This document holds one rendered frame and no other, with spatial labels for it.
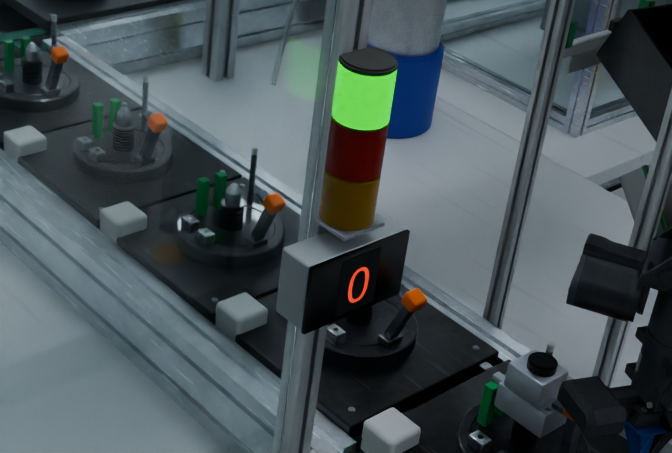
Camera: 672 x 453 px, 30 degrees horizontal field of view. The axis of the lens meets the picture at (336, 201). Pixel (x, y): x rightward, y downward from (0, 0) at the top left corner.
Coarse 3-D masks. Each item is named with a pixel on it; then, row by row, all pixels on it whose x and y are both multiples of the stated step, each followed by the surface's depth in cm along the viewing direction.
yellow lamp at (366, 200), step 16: (336, 192) 109; (352, 192) 108; (368, 192) 109; (320, 208) 111; (336, 208) 110; (352, 208) 109; (368, 208) 110; (336, 224) 110; (352, 224) 110; (368, 224) 111
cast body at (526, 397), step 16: (528, 352) 128; (544, 352) 127; (512, 368) 126; (528, 368) 125; (544, 368) 124; (560, 368) 126; (512, 384) 127; (528, 384) 125; (544, 384) 124; (560, 384) 126; (496, 400) 129; (512, 400) 127; (528, 400) 125; (544, 400) 125; (512, 416) 128; (528, 416) 126; (544, 416) 124; (560, 416) 127; (544, 432) 126
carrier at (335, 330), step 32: (352, 320) 145; (384, 320) 146; (416, 320) 151; (448, 320) 152; (352, 352) 140; (384, 352) 141; (416, 352) 145; (448, 352) 146; (480, 352) 147; (320, 384) 138; (352, 384) 139; (384, 384) 139; (416, 384) 140; (448, 384) 143; (352, 416) 134
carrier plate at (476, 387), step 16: (496, 368) 144; (464, 384) 141; (480, 384) 141; (432, 400) 138; (448, 400) 138; (464, 400) 138; (480, 400) 139; (416, 416) 135; (432, 416) 135; (448, 416) 136; (432, 432) 133; (448, 432) 133; (416, 448) 131; (432, 448) 131; (448, 448) 131; (592, 448) 134; (608, 448) 134; (624, 448) 135
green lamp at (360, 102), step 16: (336, 80) 105; (352, 80) 103; (368, 80) 103; (384, 80) 104; (336, 96) 106; (352, 96) 104; (368, 96) 104; (384, 96) 104; (336, 112) 106; (352, 112) 105; (368, 112) 105; (384, 112) 105; (352, 128) 106; (368, 128) 105
